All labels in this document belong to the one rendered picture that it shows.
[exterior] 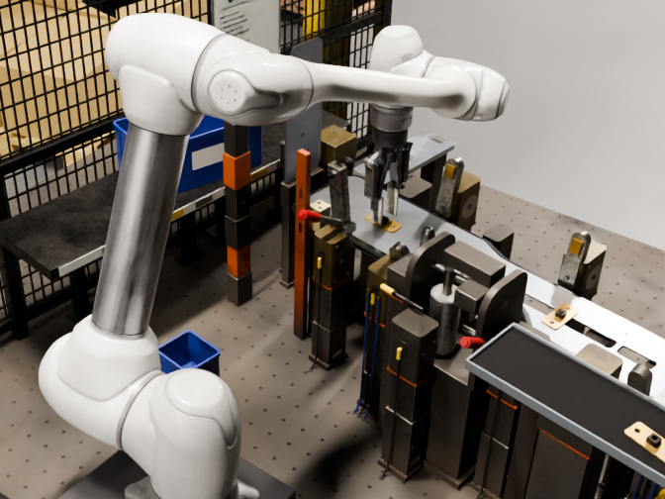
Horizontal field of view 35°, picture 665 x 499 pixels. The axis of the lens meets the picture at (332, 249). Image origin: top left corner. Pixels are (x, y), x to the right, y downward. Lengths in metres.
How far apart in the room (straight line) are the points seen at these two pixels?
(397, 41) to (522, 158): 2.64
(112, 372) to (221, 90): 0.55
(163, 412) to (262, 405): 0.56
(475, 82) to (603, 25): 4.14
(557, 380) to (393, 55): 0.73
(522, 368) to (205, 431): 0.53
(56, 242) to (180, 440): 0.65
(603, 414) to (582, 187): 2.89
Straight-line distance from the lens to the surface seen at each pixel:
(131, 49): 1.68
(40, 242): 2.25
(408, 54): 2.08
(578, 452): 1.73
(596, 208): 4.40
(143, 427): 1.80
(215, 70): 1.58
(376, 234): 2.28
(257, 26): 2.61
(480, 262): 1.91
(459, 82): 2.00
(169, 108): 1.66
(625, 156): 4.81
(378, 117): 2.15
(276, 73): 1.60
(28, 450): 2.26
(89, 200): 2.36
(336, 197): 2.14
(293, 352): 2.42
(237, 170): 2.33
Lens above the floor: 2.29
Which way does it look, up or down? 35 degrees down
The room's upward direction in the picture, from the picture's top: 2 degrees clockwise
